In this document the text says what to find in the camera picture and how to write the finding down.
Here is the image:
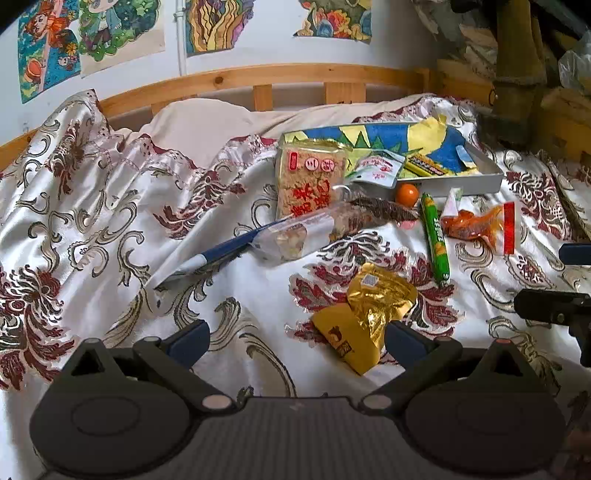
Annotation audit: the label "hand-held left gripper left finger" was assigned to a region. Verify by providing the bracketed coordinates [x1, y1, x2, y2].
[60, 319, 236, 414]

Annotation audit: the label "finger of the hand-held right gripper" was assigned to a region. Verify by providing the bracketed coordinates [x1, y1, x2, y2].
[514, 288, 591, 367]
[558, 244, 591, 266]

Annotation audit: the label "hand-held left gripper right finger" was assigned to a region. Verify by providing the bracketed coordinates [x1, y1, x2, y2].
[360, 320, 536, 414]

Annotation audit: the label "gold foil packet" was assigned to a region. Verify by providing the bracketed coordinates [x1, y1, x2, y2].
[346, 263, 419, 345]

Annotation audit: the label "yellow snack packet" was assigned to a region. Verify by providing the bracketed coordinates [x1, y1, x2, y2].
[311, 302, 387, 376]

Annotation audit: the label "blue white packet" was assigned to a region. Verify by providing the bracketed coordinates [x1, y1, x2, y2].
[154, 219, 288, 291]

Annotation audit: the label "green sausage stick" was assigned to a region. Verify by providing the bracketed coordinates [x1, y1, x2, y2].
[420, 193, 451, 285]

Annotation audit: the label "orange snack packet red label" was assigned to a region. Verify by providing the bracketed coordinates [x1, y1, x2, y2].
[440, 202, 517, 256]

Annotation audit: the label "clear packet dark brown snack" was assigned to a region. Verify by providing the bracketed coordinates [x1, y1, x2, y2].
[329, 185, 419, 241]

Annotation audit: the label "clear cake packet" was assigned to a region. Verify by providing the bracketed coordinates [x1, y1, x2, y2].
[252, 203, 352, 265]

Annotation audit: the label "white tray with drawing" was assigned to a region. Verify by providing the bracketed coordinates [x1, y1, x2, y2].
[281, 115, 505, 195]

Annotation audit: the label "small white green packet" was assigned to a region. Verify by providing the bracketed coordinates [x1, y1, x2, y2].
[441, 187, 464, 217]

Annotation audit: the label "cardboard pieces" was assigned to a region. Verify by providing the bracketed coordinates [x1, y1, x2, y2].
[436, 54, 591, 155]

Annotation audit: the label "striped yellow packet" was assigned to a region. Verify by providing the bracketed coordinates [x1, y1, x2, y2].
[403, 154, 456, 179]

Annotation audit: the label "floral satin blanket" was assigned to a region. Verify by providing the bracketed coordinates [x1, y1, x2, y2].
[0, 90, 591, 462]

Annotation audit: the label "white red print packet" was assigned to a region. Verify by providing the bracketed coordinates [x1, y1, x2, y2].
[346, 152, 405, 190]

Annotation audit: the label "clear plastic bag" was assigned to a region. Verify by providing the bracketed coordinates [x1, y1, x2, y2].
[558, 45, 591, 95]

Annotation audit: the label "tan rice cracker packet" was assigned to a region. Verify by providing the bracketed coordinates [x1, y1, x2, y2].
[276, 138, 354, 220]

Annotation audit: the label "beige pillow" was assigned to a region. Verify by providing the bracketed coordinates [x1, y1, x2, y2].
[150, 95, 435, 169]

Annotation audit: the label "white wall pipe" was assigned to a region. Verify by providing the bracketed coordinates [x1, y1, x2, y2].
[177, 0, 187, 77]

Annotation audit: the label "green cartoon wall poster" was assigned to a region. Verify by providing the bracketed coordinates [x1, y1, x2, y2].
[78, 0, 166, 77]

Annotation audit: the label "wavy striped wall poster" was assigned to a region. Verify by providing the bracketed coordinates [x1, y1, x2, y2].
[185, 0, 257, 59]

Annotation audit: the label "cartoon figure wall poster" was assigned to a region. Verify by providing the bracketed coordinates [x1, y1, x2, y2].
[17, 0, 82, 105]

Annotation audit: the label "colourful floral wall poster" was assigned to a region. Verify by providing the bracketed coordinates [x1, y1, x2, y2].
[293, 0, 373, 45]

